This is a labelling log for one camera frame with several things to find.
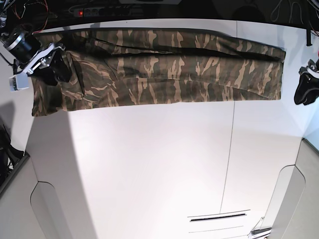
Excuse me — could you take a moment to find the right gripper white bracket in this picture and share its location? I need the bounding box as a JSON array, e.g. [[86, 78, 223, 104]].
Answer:
[[13, 43, 71, 86]]

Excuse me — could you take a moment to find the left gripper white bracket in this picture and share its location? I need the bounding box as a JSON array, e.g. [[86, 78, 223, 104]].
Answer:
[[294, 59, 319, 105]]

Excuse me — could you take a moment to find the camouflage T-shirt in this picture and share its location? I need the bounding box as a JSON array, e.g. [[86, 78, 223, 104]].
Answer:
[[31, 28, 286, 117]]

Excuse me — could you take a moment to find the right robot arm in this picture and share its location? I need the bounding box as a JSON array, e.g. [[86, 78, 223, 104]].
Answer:
[[0, 0, 71, 92]]

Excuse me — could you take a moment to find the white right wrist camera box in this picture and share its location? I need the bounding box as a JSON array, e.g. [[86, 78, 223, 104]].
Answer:
[[9, 74, 29, 92]]

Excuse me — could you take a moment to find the black power strip red switch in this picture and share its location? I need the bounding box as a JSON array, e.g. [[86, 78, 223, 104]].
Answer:
[[69, 7, 145, 17]]

